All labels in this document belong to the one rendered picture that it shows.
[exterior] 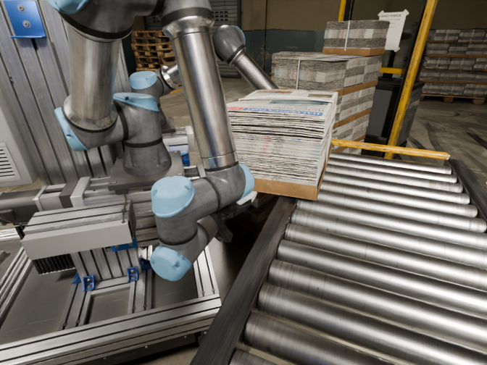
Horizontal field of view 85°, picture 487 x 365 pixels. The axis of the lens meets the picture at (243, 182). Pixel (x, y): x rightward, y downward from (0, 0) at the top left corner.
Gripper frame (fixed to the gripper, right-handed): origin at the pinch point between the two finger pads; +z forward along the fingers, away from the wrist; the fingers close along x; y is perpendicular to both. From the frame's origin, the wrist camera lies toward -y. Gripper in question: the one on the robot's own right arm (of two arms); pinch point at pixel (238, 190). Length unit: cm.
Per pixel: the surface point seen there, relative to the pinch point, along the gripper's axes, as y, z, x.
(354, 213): -2.2, -0.1, -32.5
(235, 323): -0.5, -39.4, -16.4
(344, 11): 59, 236, -10
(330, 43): 35, 180, -5
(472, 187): -5, 27, -64
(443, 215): -4, 7, -53
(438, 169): -5, 39, -58
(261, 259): -0.4, -24.9, -15.7
